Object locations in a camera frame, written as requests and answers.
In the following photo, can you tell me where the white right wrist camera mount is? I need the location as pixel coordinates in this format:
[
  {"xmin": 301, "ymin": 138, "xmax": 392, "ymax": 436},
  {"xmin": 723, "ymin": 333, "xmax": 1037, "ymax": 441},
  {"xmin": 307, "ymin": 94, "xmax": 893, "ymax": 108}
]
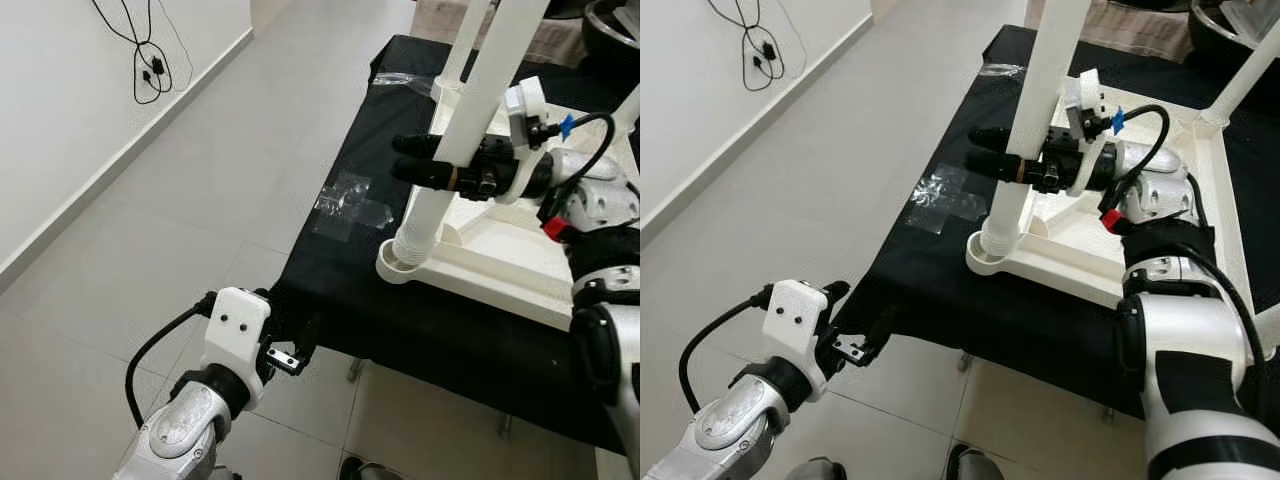
[
  {"xmin": 495, "ymin": 77, "xmax": 551, "ymax": 206},
  {"xmin": 1062, "ymin": 68, "xmax": 1109, "ymax": 193}
]

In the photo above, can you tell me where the grey black robot right foot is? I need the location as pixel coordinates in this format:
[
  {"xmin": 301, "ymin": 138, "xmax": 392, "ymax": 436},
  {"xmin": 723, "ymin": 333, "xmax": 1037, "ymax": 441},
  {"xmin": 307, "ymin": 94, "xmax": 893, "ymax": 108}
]
[
  {"xmin": 945, "ymin": 443, "xmax": 1006, "ymax": 480},
  {"xmin": 338, "ymin": 455, "xmax": 401, "ymax": 480}
]

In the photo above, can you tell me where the white plastic table leg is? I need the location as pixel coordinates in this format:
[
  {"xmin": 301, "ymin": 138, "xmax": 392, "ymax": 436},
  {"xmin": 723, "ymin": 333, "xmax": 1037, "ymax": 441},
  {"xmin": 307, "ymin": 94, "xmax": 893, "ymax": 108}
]
[
  {"xmin": 975, "ymin": 0, "xmax": 1093, "ymax": 263},
  {"xmin": 1198, "ymin": 18, "xmax": 1280, "ymax": 136},
  {"xmin": 612, "ymin": 85, "xmax": 640, "ymax": 136},
  {"xmin": 435, "ymin": 0, "xmax": 496, "ymax": 96},
  {"xmin": 385, "ymin": 0, "xmax": 551, "ymax": 273}
]

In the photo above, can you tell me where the clear plastic storage box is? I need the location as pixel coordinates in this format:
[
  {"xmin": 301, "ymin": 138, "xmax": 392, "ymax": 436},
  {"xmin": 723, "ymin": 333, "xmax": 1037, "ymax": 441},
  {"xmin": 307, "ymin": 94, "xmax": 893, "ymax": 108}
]
[{"xmin": 1215, "ymin": 0, "xmax": 1280, "ymax": 46}]

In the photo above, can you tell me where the white plastic children table top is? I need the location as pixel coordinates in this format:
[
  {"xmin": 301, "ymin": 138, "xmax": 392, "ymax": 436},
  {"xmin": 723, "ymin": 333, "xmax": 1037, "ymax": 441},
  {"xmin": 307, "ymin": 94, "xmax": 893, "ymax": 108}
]
[
  {"xmin": 965, "ymin": 70, "xmax": 1280, "ymax": 356},
  {"xmin": 376, "ymin": 75, "xmax": 640, "ymax": 331}
]

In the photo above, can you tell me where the black looped wall cable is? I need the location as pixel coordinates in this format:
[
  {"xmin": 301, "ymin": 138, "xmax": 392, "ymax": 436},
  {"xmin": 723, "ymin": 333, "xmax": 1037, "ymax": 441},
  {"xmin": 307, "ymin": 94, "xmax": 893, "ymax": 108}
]
[
  {"xmin": 708, "ymin": 0, "xmax": 786, "ymax": 93},
  {"xmin": 90, "ymin": 0, "xmax": 191, "ymax": 106}
]

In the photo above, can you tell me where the cross-shaped clear tape patch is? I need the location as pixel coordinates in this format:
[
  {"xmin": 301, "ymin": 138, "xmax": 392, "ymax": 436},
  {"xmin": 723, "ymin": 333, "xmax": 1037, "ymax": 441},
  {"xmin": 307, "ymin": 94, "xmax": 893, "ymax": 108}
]
[
  {"xmin": 312, "ymin": 172, "xmax": 393, "ymax": 244},
  {"xmin": 905, "ymin": 165, "xmax": 991, "ymax": 236}
]

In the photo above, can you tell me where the black tablecloth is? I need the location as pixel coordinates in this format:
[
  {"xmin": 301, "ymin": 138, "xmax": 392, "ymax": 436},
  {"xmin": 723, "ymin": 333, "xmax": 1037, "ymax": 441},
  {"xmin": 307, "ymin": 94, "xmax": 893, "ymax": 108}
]
[
  {"xmin": 830, "ymin": 25, "xmax": 1280, "ymax": 421},
  {"xmin": 270, "ymin": 35, "xmax": 640, "ymax": 456}
]

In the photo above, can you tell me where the beige cloth covered bench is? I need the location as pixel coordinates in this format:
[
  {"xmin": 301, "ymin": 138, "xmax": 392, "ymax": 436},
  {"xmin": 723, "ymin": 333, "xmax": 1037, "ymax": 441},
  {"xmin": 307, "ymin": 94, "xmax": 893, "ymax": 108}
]
[
  {"xmin": 1025, "ymin": 0, "xmax": 1196, "ymax": 61},
  {"xmin": 415, "ymin": 0, "xmax": 591, "ymax": 69}
]

